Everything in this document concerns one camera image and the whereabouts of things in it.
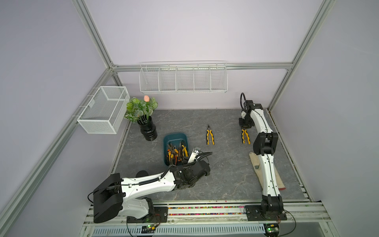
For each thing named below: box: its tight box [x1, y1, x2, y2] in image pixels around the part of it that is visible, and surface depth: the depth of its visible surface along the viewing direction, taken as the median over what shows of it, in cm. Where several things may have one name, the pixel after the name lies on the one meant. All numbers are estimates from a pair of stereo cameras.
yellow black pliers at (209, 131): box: [206, 124, 216, 146], surface depth 105 cm
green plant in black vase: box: [123, 95, 159, 142], surface depth 90 cm
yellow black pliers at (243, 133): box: [241, 128, 252, 145], surface depth 106 cm
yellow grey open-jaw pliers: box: [168, 142, 176, 165], surface depth 93 cm
